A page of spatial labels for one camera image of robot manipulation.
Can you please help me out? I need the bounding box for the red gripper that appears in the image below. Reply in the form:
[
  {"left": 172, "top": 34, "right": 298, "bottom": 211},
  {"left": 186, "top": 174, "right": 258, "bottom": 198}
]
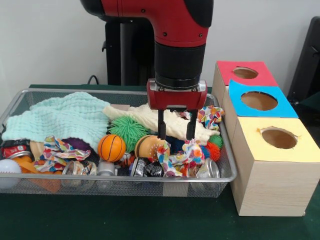
[{"left": 146, "top": 78, "right": 208, "bottom": 141}]

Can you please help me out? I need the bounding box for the colourful polka dot cloth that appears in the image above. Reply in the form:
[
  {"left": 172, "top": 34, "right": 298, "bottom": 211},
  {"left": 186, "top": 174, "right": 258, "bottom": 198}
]
[
  {"left": 179, "top": 104, "right": 226, "bottom": 131},
  {"left": 156, "top": 139, "right": 206, "bottom": 178},
  {"left": 33, "top": 135, "right": 92, "bottom": 173}
]

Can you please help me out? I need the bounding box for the shallow mesh bin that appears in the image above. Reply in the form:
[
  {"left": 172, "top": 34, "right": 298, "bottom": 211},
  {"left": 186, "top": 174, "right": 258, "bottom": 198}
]
[{"left": 0, "top": 88, "right": 238, "bottom": 198}]

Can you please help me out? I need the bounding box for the wooden box with three holes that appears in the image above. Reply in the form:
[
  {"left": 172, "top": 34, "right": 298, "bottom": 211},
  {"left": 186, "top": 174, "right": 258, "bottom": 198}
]
[{"left": 211, "top": 60, "right": 320, "bottom": 217}]

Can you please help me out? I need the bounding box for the cream waffle cloth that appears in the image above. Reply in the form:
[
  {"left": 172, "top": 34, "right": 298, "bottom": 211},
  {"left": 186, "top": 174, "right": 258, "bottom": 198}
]
[{"left": 102, "top": 103, "right": 221, "bottom": 146}]

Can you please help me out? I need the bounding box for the hamburger toy ball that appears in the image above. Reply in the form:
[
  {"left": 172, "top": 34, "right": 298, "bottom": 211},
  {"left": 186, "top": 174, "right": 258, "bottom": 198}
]
[{"left": 134, "top": 134, "right": 171, "bottom": 159}]

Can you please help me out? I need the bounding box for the green spiky rubber ball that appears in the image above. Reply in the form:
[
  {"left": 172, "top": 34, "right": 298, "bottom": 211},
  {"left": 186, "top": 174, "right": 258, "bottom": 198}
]
[{"left": 107, "top": 115, "right": 151, "bottom": 146}]

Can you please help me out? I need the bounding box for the crushed silver can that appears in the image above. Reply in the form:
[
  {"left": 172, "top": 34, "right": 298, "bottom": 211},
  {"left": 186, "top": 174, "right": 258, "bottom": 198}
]
[{"left": 197, "top": 157, "right": 221, "bottom": 179}]

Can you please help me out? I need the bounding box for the orange toy basketball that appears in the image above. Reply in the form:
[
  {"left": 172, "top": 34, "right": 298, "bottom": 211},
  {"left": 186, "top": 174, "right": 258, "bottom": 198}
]
[{"left": 97, "top": 134, "right": 127, "bottom": 163}]

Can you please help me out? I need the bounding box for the mint green waffle cloth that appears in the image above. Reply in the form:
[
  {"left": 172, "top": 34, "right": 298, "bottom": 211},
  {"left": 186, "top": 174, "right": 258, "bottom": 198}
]
[{"left": 1, "top": 91, "right": 111, "bottom": 153}]

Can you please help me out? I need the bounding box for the dark green tablecloth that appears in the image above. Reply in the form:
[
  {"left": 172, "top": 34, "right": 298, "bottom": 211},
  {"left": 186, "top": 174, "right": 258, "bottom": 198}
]
[
  {"left": 0, "top": 84, "right": 320, "bottom": 240},
  {"left": 298, "top": 90, "right": 320, "bottom": 118}
]

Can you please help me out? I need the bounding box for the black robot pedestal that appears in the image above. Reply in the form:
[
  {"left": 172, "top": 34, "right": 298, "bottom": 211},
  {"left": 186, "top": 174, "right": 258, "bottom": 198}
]
[{"left": 101, "top": 21, "right": 157, "bottom": 87}]

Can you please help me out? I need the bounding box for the black cable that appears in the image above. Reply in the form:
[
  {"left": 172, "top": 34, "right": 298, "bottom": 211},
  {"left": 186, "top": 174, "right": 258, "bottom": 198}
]
[{"left": 87, "top": 74, "right": 101, "bottom": 86}]

